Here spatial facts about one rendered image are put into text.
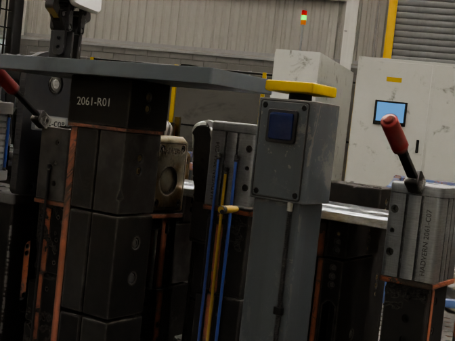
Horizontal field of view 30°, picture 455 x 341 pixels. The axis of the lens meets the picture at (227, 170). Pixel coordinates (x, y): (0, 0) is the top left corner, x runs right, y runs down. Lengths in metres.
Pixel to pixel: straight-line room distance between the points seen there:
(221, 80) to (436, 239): 0.31
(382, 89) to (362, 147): 0.65
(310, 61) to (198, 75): 8.39
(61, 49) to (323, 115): 0.40
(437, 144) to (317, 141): 8.31
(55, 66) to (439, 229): 0.51
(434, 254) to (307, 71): 8.33
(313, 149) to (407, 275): 0.21
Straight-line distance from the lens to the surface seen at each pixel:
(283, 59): 9.39
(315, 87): 0.92
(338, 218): 1.20
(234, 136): 1.14
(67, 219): 1.11
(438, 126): 9.23
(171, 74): 0.97
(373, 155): 9.24
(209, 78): 0.94
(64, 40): 1.17
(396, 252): 1.04
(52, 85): 1.36
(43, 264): 1.33
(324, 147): 0.94
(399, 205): 1.04
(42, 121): 1.30
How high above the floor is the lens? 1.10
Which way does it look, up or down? 3 degrees down
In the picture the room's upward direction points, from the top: 6 degrees clockwise
